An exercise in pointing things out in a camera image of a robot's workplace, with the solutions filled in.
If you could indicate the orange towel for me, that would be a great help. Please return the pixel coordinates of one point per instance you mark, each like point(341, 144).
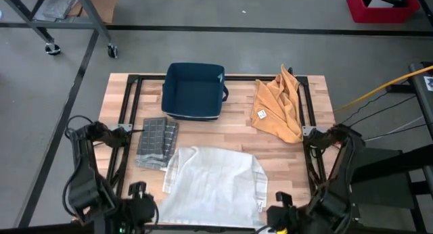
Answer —
point(280, 105)

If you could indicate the dark grey side table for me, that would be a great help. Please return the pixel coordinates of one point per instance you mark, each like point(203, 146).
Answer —
point(423, 102)

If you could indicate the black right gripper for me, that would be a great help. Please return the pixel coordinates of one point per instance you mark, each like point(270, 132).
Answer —
point(287, 220)

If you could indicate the cardboard box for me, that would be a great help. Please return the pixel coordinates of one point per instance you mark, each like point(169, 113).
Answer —
point(106, 4)

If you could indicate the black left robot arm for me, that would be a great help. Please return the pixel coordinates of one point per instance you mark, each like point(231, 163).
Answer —
point(84, 180)

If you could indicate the white waffle towel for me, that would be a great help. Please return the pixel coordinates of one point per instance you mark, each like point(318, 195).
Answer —
point(213, 186)

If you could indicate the grey metal cart frame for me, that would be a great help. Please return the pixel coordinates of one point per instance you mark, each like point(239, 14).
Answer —
point(50, 24)

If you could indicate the black aluminium table frame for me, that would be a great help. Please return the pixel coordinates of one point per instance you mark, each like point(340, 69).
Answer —
point(149, 77)

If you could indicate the navy blue fabric basket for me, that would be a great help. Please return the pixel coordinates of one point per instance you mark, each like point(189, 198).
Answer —
point(193, 92)

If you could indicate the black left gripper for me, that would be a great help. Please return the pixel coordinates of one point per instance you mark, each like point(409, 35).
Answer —
point(142, 210)

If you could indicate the black equipment stand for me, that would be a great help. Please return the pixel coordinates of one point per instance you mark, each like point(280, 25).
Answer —
point(389, 166)

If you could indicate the black caster wheel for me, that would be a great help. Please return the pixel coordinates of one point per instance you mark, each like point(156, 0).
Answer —
point(53, 49)
point(112, 51)

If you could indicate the silver mounting plate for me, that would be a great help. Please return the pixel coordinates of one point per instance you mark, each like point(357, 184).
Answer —
point(308, 130)
point(126, 126)

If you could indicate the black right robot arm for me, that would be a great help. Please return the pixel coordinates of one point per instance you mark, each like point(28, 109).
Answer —
point(345, 166)

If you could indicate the red plastic bin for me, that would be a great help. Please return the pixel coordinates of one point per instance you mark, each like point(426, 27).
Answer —
point(382, 14)

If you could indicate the grey checked towel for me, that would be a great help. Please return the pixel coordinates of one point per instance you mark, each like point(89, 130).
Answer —
point(154, 139)

